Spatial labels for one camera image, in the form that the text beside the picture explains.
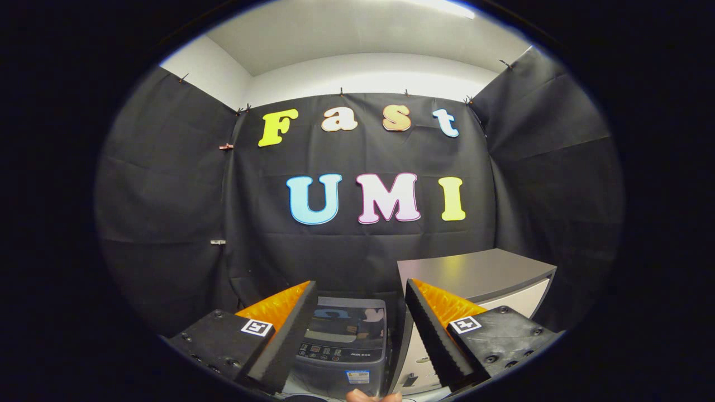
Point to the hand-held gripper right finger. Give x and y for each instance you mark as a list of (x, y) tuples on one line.
[(433, 340)]

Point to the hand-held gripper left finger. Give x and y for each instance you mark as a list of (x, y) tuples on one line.
[(282, 346)]

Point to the grey washing machine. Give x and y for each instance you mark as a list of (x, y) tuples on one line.
[(346, 340)]

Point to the beige cabinet with grey top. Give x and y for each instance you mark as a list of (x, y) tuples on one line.
[(480, 273)]

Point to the black backdrop cloth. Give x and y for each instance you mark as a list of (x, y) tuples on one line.
[(357, 251)]

